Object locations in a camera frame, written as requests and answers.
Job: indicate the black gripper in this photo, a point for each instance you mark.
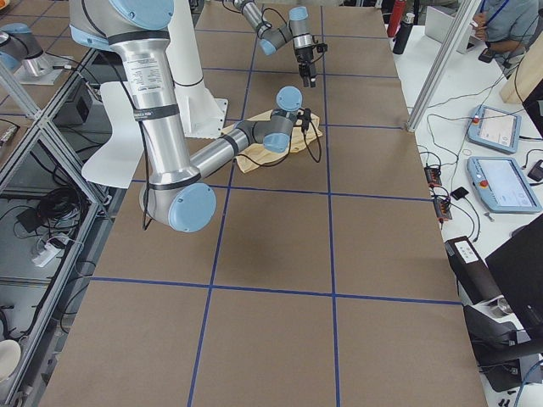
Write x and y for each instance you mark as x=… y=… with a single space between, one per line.
x=298 y=121
x=305 y=58

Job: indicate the cream long-sleeve graphic shirt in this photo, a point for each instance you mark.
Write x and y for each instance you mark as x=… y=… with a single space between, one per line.
x=276 y=145

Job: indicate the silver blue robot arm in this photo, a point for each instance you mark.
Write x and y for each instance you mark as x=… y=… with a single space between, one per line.
x=274 y=32
x=191 y=208

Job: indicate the red water bottle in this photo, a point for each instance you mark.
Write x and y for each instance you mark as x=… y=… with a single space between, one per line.
x=395 y=17

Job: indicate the black water bottle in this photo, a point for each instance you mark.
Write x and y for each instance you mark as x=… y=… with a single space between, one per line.
x=403 y=34

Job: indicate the upper blue teach pendant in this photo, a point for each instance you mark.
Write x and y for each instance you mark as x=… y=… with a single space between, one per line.
x=495 y=129

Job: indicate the blue teach pendant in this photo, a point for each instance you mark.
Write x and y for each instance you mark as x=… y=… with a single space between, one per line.
x=502 y=186
x=495 y=129

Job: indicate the person in blue shirt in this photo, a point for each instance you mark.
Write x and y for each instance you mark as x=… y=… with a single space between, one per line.
x=506 y=27

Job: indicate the lower blue teach pendant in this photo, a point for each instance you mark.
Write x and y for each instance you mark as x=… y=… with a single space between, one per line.
x=502 y=186

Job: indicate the black monitor stand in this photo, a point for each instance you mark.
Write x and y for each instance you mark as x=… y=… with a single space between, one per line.
x=504 y=318

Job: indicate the white power strip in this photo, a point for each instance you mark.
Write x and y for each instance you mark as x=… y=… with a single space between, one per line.
x=50 y=250

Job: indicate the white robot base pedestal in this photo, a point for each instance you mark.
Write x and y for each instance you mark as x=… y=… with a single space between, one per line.
x=162 y=100

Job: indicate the aluminium frame post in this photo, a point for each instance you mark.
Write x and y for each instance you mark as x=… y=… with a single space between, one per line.
x=453 y=37

